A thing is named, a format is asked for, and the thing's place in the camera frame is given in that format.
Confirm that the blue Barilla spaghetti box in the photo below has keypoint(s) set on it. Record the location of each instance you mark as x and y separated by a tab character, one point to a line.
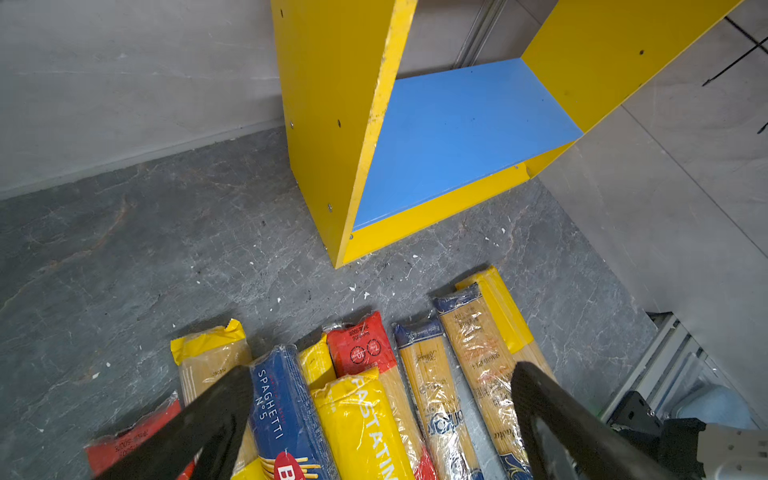
290	440

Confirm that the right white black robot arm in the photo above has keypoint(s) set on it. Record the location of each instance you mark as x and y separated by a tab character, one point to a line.
691	448

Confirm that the yellow label spaghetti bag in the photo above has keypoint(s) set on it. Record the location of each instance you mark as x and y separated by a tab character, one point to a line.
203	358

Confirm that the yellow pink blue wooden shelf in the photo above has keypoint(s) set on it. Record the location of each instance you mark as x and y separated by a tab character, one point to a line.
378	157

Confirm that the thin red spaghetti bag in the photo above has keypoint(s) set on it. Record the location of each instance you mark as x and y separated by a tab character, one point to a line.
363	346

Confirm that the yellow Pastatime spaghetti bag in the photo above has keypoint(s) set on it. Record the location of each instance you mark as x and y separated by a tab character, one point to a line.
356	418

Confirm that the dark blue end spaghetti bag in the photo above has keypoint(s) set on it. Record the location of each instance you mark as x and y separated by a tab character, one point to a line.
488	367

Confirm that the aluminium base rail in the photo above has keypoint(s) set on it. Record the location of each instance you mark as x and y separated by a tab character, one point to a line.
673	366

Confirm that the blue trim spaghetti bag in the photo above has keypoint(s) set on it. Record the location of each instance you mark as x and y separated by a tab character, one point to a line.
422	348

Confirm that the yellow end spaghetti bag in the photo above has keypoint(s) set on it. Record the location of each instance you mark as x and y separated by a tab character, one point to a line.
511	324

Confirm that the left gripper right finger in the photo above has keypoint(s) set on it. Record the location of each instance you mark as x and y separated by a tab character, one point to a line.
559	433

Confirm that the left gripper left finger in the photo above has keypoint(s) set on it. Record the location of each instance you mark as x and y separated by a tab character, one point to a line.
209	431

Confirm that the black wire hook rack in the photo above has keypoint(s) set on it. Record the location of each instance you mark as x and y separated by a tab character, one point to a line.
733	85

